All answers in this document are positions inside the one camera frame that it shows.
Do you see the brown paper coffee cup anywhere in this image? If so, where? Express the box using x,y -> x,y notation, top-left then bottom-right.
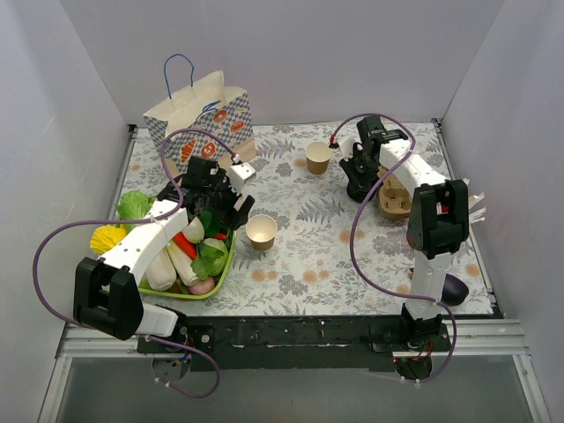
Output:
245,214 -> 277,251

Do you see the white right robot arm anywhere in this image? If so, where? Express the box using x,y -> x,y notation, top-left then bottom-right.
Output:
330,113 -> 470,351

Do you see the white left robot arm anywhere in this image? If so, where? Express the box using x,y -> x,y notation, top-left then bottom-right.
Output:
73,157 -> 256,353

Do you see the green vegetable basket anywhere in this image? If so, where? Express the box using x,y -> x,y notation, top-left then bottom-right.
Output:
101,211 -> 239,301

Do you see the green leafy vegetable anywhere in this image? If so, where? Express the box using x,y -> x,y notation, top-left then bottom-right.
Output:
198,211 -> 227,241

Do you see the white radish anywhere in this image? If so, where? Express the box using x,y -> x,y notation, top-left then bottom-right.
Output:
182,217 -> 205,244
145,249 -> 176,292

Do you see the brown cardboard cup carrier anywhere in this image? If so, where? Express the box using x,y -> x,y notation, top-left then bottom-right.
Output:
377,174 -> 412,219

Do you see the green cabbage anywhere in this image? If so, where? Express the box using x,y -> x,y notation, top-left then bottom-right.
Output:
191,238 -> 229,280

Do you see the red chili pepper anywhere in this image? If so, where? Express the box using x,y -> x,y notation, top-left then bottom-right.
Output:
173,232 -> 197,259

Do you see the blue checkered paper bag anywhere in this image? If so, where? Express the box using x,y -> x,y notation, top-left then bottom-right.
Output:
144,53 -> 256,175

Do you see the pink onion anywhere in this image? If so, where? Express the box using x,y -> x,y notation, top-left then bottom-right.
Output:
188,277 -> 216,296

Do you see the green lettuce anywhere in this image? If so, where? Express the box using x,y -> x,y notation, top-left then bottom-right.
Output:
116,190 -> 154,220

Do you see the floral table mat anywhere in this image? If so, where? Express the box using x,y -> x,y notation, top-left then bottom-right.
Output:
87,121 -> 494,318

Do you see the yellow corn toy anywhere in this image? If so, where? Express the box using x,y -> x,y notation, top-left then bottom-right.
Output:
90,225 -> 128,256

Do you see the purple eggplant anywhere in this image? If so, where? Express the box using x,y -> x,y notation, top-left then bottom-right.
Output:
442,273 -> 469,307

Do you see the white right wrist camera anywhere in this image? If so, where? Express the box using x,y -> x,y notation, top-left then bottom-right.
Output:
330,135 -> 355,160

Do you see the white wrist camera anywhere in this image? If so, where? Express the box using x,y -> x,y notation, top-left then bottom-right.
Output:
226,162 -> 256,194
330,135 -> 355,160

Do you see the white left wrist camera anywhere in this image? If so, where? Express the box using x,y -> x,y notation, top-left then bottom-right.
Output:
226,162 -> 256,194

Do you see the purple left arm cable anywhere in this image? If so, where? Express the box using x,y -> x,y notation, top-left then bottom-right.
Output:
32,128 -> 243,399

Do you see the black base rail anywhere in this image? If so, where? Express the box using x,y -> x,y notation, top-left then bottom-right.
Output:
136,315 -> 450,375

